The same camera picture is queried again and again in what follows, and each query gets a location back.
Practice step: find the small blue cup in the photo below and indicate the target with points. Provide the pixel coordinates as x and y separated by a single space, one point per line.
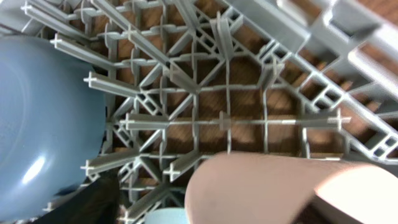
167 216

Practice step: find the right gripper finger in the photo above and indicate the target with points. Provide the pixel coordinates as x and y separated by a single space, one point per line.
96 204

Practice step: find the dark blue plate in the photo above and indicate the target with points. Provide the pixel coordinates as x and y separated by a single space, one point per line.
52 122

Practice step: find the small pink cup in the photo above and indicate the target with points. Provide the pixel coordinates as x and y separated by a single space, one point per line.
244 187

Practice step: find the grey dishwasher rack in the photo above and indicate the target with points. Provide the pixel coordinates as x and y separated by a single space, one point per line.
186 80

